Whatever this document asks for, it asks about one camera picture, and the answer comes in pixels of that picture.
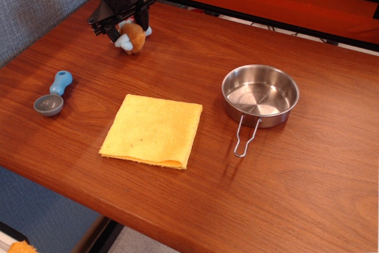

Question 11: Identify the blue and grey measuring scoop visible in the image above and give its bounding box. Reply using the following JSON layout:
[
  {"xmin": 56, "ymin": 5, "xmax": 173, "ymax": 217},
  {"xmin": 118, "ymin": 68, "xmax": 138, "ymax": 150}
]
[{"xmin": 33, "ymin": 71, "xmax": 73, "ymax": 117}]

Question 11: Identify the folded yellow cloth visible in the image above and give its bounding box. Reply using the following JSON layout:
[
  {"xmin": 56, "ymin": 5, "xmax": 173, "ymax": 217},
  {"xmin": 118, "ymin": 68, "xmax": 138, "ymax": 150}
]
[{"xmin": 99, "ymin": 94, "xmax": 203, "ymax": 169}]

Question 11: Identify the stainless steel pan with handle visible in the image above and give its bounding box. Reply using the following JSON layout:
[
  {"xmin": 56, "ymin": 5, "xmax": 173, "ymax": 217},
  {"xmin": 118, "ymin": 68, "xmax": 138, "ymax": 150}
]
[{"xmin": 221, "ymin": 65, "xmax": 300, "ymax": 158}]

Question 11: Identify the orange fuzzy object at corner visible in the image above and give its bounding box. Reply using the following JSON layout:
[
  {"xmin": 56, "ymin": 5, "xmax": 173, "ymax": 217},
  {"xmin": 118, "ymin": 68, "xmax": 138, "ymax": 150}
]
[{"xmin": 1, "ymin": 241, "xmax": 37, "ymax": 253}]

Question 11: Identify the plush bunny toy with carrot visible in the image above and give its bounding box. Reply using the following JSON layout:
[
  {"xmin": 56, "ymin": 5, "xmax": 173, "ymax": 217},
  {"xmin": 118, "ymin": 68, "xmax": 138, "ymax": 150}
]
[{"xmin": 114, "ymin": 17, "xmax": 152, "ymax": 55}]

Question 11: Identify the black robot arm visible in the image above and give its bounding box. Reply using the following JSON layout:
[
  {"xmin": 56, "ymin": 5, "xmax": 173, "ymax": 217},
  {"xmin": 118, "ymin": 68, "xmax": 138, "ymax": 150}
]
[{"xmin": 87, "ymin": 0, "xmax": 155, "ymax": 43}]

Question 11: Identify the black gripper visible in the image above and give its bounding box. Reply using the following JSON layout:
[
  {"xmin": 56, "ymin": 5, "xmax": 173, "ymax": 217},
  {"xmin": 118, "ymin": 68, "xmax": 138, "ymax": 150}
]
[{"xmin": 87, "ymin": 0, "xmax": 155, "ymax": 43}]

